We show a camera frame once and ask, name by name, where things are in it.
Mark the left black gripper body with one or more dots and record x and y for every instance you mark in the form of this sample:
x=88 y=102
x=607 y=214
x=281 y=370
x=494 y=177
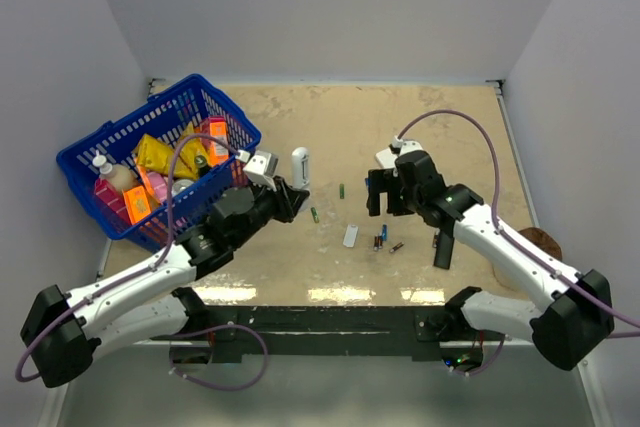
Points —
x=266 y=208

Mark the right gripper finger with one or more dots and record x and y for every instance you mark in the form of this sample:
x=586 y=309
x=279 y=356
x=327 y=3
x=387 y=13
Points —
x=379 y=181
x=396 y=205

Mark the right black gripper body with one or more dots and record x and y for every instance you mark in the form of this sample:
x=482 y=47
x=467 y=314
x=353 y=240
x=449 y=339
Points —
x=410 y=197

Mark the white remote control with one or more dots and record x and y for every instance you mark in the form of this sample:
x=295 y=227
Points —
x=300 y=168

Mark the white battery cover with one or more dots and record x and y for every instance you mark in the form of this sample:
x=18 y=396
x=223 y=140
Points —
x=350 y=235

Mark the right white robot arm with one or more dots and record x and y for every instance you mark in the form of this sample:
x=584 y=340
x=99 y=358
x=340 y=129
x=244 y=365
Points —
x=565 y=315

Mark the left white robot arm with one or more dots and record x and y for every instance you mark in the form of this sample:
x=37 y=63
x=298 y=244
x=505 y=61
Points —
x=66 y=331

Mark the white remote with display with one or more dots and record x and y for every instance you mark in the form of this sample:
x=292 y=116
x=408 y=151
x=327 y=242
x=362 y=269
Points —
x=386 y=158

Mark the black remote control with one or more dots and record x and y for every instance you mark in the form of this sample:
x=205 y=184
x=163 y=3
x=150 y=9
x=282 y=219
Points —
x=444 y=245

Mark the orange juice carton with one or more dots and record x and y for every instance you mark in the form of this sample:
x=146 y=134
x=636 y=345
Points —
x=218 y=151

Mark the yellow snack bag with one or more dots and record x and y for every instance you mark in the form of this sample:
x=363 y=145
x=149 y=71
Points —
x=157 y=156
x=194 y=155

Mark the silver can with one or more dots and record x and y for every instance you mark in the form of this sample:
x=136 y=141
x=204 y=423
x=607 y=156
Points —
x=180 y=185

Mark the pink round container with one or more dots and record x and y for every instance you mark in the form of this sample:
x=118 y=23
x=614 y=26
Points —
x=156 y=186

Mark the small orange box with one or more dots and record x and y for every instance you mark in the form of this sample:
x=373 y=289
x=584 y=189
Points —
x=137 y=204

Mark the brown cloth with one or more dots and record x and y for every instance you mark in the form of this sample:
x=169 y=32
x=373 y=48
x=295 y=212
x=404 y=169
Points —
x=543 y=241

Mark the blue plastic shopping basket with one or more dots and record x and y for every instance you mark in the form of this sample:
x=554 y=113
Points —
x=164 y=116

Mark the soap pump bottle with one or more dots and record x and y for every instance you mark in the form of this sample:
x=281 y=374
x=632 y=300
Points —
x=118 y=176

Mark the pink box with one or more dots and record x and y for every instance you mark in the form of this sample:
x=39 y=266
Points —
x=112 y=199

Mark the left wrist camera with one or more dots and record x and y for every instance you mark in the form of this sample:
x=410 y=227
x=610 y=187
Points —
x=260 y=169

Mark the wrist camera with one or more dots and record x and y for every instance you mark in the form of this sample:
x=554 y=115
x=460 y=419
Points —
x=400 y=146
x=260 y=169

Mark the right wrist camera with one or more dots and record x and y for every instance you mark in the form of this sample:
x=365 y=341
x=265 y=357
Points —
x=400 y=146

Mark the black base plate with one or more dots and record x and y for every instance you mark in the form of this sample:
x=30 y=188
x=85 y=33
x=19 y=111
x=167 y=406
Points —
x=402 y=331

